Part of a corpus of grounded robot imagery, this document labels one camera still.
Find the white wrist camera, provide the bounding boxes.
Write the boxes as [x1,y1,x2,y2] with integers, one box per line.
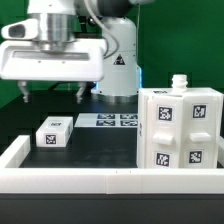
[1,18,39,40]

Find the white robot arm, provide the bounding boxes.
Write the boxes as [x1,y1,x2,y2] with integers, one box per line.
[0,0,153,102]

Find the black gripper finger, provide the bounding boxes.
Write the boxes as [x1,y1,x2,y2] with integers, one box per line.
[17,81,30,103]
[76,82,87,104]

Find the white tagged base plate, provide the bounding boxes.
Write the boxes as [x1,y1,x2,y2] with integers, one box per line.
[75,113,138,128]

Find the white border fence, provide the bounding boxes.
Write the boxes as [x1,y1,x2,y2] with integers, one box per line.
[0,135,224,194]

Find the white cabinet body box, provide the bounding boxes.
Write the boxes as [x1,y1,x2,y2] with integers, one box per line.
[136,88,223,169]

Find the white cabinet top knob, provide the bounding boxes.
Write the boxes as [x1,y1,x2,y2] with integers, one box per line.
[172,74,188,93]

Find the small white tagged block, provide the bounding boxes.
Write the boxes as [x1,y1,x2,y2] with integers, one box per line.
[36,116,73,147]

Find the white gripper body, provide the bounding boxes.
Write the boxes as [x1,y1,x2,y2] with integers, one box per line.
[0,39,106,82]

